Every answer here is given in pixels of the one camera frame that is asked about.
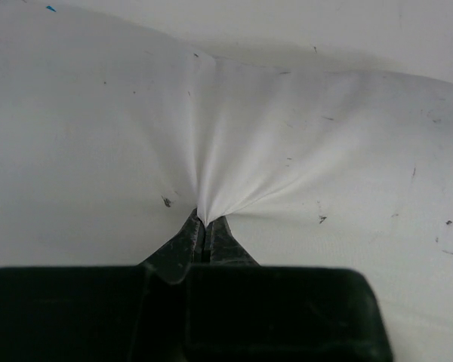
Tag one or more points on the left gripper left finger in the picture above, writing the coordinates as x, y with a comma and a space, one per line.
98, 313

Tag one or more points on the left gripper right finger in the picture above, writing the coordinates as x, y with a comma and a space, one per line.
237, 310

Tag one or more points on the white pillow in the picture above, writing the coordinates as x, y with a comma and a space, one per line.
111, 133

